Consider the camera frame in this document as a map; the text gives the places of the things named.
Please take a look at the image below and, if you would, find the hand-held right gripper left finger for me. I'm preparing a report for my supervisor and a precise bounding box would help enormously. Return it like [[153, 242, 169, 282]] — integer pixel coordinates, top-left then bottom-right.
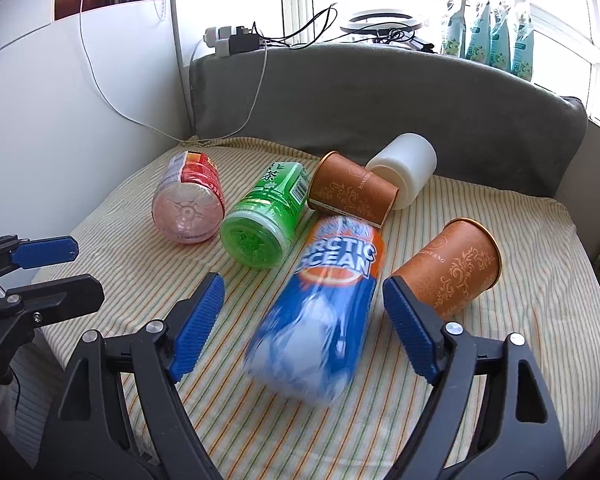
[[40, 272, 226, 480]]

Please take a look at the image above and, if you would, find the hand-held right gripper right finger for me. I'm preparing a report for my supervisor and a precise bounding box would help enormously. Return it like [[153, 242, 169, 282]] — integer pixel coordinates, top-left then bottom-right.
[[380, 275, 568, 480]]

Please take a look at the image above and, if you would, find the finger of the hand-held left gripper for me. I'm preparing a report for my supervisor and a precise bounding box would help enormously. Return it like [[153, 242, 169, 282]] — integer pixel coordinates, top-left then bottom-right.
[[0, 234, 79, 286], [0, 274, 106, 346]]

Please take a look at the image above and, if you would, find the blue and orange drink bottle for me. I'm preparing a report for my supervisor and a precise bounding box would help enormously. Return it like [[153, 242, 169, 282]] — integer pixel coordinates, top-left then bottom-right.
[[243, 215, 386, 407]]

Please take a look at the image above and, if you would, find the brown patterned paper cup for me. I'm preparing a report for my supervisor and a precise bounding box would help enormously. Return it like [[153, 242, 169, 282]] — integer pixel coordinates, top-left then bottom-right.
[[390, 217, 502, 321], [306, 151, 400, 225]]

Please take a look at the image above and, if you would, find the white plastic cup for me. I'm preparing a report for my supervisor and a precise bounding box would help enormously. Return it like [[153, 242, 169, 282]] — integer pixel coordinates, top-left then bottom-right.
[[365, 133, 438, 211]]

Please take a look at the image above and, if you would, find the striped cloth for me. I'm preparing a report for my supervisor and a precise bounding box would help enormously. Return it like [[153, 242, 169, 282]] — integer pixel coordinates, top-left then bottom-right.
[[30, 136, 600, 480]]

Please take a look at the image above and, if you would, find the white cabinet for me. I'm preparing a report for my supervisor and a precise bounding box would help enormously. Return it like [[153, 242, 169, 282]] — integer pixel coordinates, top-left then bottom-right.
[[0, 0, 195, 243]]

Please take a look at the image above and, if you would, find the red label drink bottle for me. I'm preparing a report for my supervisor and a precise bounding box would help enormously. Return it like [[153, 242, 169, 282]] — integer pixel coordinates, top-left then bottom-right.
[[151, 150, 227, 246]]

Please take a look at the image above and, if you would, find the green label drink bottle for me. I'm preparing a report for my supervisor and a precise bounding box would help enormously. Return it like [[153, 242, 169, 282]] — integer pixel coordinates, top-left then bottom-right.
[[219, 161, 311, 269]]

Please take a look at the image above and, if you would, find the grey cushion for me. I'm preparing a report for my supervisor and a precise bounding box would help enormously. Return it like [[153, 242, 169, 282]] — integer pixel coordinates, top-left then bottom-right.
[[187, 42, 588, 198]]

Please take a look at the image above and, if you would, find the white power strip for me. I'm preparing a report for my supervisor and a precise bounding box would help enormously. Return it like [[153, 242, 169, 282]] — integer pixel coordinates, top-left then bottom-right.
[[202, 25, 263, 58]]

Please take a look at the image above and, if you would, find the teal floral packet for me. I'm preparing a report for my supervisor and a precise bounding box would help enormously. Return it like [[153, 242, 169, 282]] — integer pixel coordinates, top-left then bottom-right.
[[488, 0, 515, 72], [509, 2, 534, 82], [465, 0, 494, 64], [439, 0, 473, 57]]

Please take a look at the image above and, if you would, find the long white cable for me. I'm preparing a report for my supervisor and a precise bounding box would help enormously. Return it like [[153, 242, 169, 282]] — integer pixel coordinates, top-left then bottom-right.
[[78, 0, 197, 144]]

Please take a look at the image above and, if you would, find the short white cable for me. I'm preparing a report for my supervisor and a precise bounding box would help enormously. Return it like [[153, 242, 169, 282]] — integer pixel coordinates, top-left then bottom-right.
[[237, 35, 269, 139]]

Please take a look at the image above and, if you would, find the ring light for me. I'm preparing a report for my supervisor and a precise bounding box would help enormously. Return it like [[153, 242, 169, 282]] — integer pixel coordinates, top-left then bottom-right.
[[339, 10, 431, 47]]

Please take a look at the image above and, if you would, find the black cable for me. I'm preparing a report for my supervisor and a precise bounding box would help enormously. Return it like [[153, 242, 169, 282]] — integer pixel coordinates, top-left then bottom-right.
[[252, 4, 381, 50]]

